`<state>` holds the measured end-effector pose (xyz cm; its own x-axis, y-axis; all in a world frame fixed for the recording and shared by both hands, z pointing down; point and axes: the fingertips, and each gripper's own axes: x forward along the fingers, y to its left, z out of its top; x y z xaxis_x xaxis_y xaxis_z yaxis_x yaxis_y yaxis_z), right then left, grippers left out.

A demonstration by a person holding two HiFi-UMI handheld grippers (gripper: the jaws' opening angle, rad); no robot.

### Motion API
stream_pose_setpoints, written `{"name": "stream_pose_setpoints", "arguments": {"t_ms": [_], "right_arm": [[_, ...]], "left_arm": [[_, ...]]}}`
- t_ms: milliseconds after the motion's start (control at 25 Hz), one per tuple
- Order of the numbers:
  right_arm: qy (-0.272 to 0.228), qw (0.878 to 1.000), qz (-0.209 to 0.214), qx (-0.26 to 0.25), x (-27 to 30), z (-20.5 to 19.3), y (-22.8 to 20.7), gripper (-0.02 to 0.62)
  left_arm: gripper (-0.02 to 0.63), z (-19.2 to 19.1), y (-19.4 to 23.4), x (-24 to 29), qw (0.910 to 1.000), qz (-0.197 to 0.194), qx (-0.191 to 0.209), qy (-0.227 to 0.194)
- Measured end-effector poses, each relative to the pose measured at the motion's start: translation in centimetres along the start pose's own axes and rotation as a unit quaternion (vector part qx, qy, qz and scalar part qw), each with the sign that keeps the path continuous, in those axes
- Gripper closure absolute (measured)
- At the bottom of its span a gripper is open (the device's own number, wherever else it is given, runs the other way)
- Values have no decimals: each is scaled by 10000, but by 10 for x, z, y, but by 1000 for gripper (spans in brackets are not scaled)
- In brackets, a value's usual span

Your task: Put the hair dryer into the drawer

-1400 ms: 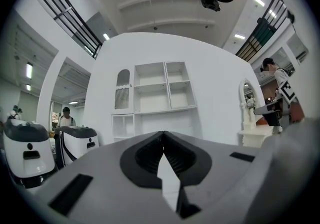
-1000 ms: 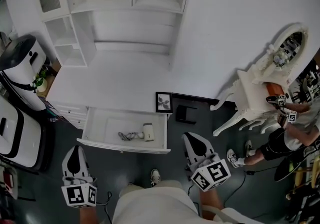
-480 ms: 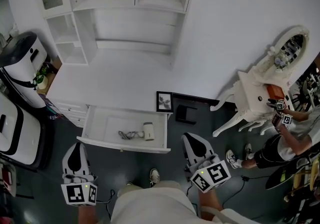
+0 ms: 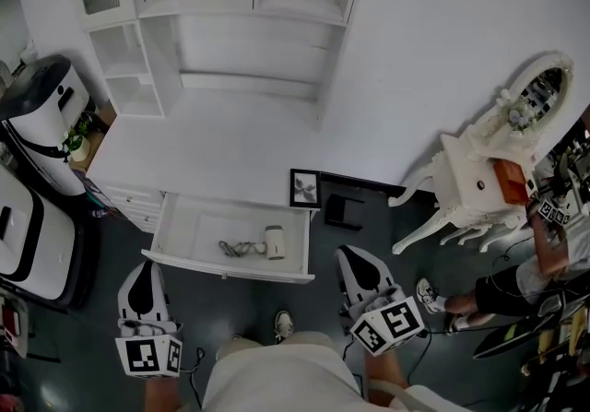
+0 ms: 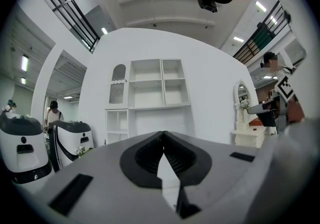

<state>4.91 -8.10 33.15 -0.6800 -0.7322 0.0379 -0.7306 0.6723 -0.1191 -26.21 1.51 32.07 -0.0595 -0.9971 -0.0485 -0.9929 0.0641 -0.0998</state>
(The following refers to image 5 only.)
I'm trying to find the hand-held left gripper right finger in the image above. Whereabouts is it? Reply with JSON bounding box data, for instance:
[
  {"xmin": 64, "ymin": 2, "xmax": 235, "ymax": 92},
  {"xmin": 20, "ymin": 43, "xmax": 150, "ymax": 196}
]
[{"xmin": 163, "ymin": 131, "xmax": 261, "ymax": 224}]

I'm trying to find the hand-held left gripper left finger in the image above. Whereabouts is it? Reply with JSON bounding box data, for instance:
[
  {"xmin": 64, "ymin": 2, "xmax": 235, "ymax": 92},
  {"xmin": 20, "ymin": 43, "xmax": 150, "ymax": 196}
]
[{"xmin": 33, "ymin": 130, "xmax": 181, "ymax": 224}]

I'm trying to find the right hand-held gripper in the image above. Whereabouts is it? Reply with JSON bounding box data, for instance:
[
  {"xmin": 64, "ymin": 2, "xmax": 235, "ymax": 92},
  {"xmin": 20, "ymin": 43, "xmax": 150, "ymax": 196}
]
[{"xmin": 247, "ymin": 74, "xmax": 297, "ymax": 132}]

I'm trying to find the person's right forearm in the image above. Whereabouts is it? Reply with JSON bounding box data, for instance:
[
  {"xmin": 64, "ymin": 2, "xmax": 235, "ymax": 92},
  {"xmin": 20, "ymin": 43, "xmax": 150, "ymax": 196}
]
[{"xmin": 286, "ymin": 99, "xmax": 306, "ymax": 123}]

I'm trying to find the white dresser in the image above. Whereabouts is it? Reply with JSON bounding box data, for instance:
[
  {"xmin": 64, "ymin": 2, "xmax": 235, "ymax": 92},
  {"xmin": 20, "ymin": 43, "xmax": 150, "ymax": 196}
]
[{"xmin": 103, "ymin": 58, "xmax": 192, "ymax": 145}]

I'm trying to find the white vanity table with mirror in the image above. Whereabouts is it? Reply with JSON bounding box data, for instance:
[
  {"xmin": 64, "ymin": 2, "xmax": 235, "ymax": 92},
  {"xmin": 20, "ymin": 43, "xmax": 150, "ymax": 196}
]
[{"xmin": 233, "ymin": 79, "xmax": 268, "ymax": 147}]

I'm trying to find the white flower bouquet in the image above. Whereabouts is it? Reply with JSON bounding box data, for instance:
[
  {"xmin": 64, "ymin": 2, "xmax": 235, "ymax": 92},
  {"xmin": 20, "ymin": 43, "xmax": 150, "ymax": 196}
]
[{"xmin": 239, "ymin": 97, "xmax": 251, "ymax": 111}]

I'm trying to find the black railing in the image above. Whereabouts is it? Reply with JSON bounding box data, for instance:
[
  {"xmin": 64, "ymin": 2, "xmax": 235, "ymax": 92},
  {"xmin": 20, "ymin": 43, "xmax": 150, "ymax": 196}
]
[
  {"xmin": 36, "ymin": 0, "xmax": 101, "ymax": 52},
  {"xmin": 232, "ymin": 0, "xmax": 292, "ymax": 66}
]

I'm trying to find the person's cream clothing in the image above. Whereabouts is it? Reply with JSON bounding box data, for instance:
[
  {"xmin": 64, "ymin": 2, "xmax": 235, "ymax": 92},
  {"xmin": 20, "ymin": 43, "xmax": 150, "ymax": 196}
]
[{"xmin": 274, "ymin": 0, "xmax": 317, "ymax": 118}]

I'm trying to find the white and black mobile robot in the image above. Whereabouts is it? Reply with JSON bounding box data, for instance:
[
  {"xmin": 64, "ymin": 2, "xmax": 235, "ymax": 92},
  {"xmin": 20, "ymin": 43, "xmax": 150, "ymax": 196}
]
[
  {"xmin": 48, "ymin": 120, "xmax": 95, "ymax": 172},
  {"xmin": 0, "ymin": 111, "xmax": 54, "ymax": 185}
]

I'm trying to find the black head camera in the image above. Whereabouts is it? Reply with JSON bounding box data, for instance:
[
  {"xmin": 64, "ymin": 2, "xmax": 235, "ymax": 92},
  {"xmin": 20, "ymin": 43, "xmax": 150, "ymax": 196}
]
[{"xmin": 196, "ymin": 0, "xmax": 218, "ymax": 13}]

